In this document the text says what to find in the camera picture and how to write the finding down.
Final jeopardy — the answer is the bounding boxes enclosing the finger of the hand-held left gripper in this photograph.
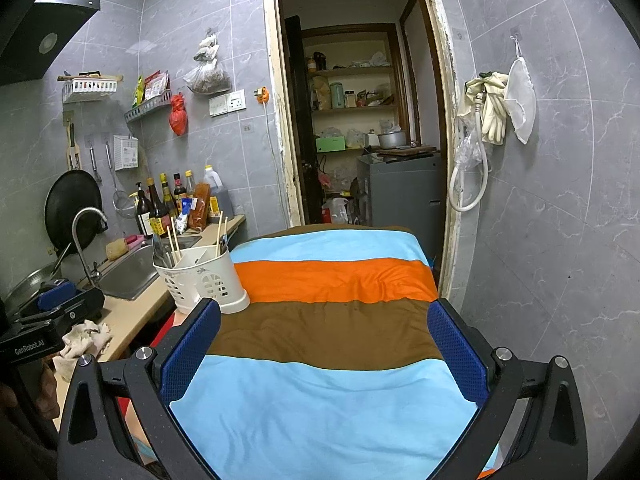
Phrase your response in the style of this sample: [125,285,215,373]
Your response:
[34,280,79,312]

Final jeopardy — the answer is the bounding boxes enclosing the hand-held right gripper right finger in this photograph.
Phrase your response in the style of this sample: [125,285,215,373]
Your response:
[426,297,590,480]

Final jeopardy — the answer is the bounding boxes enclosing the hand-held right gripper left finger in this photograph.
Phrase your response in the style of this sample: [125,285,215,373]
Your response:
[56,297,223,480]

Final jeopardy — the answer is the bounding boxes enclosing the white plastic utensil holder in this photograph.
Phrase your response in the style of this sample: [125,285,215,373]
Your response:
[152,245,251,314]

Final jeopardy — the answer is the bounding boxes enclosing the person's left hand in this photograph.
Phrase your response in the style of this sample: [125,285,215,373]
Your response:
[29,359,64,419]

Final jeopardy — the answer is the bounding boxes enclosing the metal pan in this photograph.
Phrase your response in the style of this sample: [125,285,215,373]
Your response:
[2,265,63,306]

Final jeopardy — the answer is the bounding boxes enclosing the crumpled white rag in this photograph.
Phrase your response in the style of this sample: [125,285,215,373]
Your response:
[52,321,112,384]

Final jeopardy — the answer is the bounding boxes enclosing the steel sink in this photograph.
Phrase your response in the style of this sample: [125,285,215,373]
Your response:
[97,235,203,302]

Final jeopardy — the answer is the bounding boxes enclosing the black wok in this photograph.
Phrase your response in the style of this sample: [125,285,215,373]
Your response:
[44,169,103,256]

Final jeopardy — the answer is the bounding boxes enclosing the hanging metal strainer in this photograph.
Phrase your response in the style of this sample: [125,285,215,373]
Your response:
[105,142,137,218]

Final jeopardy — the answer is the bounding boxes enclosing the dark pump bottle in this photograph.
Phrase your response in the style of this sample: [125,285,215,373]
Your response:
[134,182,154,238]

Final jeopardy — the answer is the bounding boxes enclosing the soy sauce bottle yellow label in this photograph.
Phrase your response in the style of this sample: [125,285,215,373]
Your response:
[146,177,171,238]

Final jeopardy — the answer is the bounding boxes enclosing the orange seasoning packet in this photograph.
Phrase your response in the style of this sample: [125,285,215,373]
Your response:
[187,182,211,231]

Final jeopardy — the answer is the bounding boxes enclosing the striped blue orange brown blanket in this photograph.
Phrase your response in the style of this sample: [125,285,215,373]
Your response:
[120,225,502,480]

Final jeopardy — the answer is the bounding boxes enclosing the dark sauce bottle yellow cap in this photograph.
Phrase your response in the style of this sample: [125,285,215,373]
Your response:
[159,173,180,216]

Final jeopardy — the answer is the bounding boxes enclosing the large dark oil jug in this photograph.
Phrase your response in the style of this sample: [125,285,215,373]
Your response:
[201,165,235,218]

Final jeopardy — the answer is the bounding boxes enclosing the wooden knife holder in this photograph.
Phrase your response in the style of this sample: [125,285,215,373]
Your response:
[64,110,82,171]

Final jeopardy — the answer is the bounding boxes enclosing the grey cabinet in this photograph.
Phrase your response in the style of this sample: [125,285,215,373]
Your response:
[356,152,446,261]

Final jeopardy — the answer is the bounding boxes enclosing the white plastic jug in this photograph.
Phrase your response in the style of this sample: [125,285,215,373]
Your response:
[322,197,349,224]

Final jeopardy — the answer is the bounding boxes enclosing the clear plastic bag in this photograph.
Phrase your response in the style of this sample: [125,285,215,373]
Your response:
[455,125,486,171]

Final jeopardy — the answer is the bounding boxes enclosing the wooden cutting board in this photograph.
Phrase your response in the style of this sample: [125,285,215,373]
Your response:
[375,145,438,157]

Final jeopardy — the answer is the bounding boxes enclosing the red plastic bag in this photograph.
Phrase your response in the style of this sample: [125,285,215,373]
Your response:
[169,92,189,136]

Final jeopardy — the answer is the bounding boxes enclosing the metal pot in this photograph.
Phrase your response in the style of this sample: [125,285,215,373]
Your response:
[376,129,407,150]

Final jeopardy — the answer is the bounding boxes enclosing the red snack packet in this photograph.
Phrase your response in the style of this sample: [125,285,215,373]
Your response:
[144,71,170,99]

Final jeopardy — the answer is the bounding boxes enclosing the cream rubber gloves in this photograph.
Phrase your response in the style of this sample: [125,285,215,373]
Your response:
[465,72,511,143]

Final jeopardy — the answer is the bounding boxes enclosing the black range hood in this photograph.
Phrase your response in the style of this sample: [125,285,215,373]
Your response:
[0,0,103,86]

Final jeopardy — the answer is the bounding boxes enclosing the white mesh bag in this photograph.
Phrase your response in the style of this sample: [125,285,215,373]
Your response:
[502,35,537,145]

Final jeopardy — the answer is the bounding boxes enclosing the wooden storage shelf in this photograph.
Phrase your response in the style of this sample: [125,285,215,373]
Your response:
[302,35,406,154]

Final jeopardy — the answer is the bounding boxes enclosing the hanging clear bag dried goods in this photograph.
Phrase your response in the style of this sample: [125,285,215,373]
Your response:
[183,30,232,95]

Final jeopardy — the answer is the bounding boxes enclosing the white wall box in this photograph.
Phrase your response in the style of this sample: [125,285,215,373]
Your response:
[113,135,140,171]

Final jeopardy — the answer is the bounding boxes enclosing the white hose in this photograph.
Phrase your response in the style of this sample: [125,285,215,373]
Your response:
[448,92,490,212]

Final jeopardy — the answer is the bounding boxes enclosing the grey wall rack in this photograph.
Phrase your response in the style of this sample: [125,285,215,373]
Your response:
[125,92,172,124]

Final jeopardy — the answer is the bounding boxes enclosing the white wall basket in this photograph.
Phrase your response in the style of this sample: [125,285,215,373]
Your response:
[57,74,122,105]

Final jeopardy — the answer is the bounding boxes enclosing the white power cable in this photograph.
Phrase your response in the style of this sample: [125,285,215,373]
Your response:
[263,102,282,196]

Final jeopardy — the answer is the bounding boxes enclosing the wooden door frame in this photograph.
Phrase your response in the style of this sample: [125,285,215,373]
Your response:
[263,0,463,301]

